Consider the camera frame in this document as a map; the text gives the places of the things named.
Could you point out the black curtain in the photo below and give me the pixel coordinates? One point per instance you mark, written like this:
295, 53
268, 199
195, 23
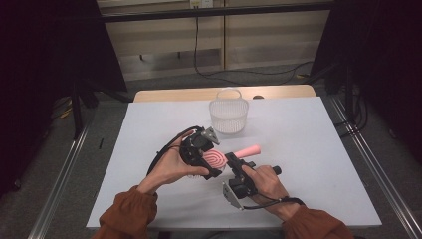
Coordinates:
40, 66
381, 66

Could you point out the white table sheet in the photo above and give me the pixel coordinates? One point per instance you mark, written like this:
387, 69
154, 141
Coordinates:
298, 149

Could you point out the aluminium floor rail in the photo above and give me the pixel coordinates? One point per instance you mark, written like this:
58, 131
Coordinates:
56, 186
384, 172

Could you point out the white plastic basket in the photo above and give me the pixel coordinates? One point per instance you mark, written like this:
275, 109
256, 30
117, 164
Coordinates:
229, 114

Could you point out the black metal stand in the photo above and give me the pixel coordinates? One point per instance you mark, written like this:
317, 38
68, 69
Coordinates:
349, 96
77, 109

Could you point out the pink hairbrush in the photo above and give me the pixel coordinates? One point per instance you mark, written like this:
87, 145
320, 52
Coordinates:
247, 151

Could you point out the white wall socket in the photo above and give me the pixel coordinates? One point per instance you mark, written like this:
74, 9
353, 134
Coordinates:
201, 3

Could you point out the light wooden table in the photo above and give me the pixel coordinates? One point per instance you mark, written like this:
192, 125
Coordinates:
172, 94

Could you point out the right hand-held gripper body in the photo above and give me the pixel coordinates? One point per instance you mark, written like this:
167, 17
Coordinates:
240, 189

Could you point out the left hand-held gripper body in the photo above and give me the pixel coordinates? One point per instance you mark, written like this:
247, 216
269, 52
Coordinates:
195, 146

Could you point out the person's right hand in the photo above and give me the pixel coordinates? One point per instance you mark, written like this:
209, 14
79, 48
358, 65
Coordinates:
270, 187

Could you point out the person's left hand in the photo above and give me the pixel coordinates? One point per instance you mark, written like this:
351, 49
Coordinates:
169, 169

